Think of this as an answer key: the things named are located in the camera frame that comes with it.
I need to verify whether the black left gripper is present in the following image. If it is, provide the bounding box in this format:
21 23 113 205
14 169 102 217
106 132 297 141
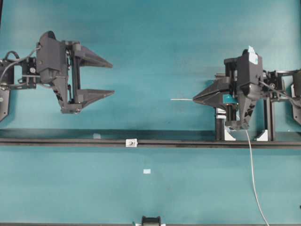
36 31 115 113

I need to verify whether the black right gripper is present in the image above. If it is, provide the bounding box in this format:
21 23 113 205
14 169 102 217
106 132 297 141
192 49 263 130

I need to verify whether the thin white wire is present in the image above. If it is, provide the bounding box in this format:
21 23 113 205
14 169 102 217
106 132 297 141
170 98 270 226

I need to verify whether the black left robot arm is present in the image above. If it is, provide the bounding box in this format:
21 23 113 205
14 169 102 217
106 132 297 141
0 31 114 118

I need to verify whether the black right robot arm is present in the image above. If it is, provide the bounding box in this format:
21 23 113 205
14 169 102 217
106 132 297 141
192 49 301 130

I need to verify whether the faint clear tape patch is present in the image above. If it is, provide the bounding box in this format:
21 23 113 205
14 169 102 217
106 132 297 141
93 133 101 139

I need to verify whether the small pale tape patch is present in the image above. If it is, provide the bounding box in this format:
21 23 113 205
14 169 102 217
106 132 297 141
143 169 151 174

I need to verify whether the black square aluminium frame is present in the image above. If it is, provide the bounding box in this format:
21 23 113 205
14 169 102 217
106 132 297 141
214 97 276 141

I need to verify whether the white terminal block on frame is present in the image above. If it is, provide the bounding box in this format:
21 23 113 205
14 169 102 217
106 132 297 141
215 108 227 119

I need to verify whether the small white corner bracket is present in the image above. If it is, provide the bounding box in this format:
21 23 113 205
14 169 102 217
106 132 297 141
126 139 138 147

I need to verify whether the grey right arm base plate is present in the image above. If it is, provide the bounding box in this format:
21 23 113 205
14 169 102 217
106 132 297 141
291 83 301 124

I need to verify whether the grey left arm base plate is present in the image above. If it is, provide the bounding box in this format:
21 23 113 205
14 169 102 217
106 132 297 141
0 60 12 121

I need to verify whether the long black aluminium rail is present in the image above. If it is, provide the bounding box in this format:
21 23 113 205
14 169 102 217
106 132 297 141
0 138 301 149

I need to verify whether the black camera mount bottom edge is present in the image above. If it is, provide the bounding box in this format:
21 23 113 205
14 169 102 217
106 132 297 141
131 216 166 226

